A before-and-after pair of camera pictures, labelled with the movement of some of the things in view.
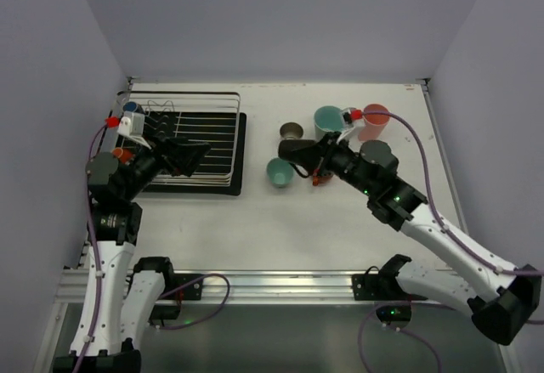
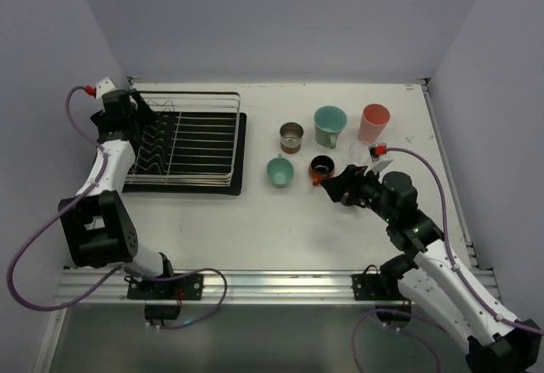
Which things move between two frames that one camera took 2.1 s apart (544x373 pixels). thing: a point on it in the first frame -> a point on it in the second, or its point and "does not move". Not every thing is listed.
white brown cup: [291, 131] does not move
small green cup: [280, 172] does not move
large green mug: [327, 119] does not move
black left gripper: [166, 157] -> [138, 104]
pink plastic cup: [373, 126] does not move
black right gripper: [327, 155] -> [350, 184]
